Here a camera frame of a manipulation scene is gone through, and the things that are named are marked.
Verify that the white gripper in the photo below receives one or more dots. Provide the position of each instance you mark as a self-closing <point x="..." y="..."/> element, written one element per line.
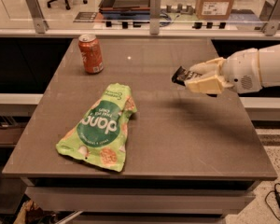
<point x="241" y="69"/>

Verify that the black rxbar chocolate bar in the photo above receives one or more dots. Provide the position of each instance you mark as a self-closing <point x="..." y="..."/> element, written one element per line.
<point x="181" y="75"/>

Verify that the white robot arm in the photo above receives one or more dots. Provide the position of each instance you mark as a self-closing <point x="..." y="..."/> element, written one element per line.
<point x="269" y="66"/>

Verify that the green rice chip bag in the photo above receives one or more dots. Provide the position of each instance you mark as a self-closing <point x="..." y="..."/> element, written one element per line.
<point x="100" y="137"/>

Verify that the brown crumpled paper bag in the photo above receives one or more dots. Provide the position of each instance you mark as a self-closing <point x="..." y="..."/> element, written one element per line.
<point x="31" y="213"/>

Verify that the cardboard box with label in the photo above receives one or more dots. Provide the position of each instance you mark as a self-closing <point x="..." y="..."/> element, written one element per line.
<point x="213" y="9"/>

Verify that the orange soda can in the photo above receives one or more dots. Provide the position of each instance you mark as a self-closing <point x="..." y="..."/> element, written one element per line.
<point x="91" y="53"/>

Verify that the right metal glass post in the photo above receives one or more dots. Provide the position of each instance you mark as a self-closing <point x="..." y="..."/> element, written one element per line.
<point x="271" y="26"/>

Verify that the metal glass post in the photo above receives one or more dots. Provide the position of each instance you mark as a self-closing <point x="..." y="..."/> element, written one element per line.
<point x="271" y="26"/>
<point x="40" y="24"/>
<point x="155" y="11"/>

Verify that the middle metal glass post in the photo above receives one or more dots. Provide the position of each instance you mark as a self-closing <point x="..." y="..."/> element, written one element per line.
<point x="155" y="11"/>

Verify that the left metal glass post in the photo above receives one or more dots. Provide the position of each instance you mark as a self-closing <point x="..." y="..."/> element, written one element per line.
<point x="40" y="24"/>

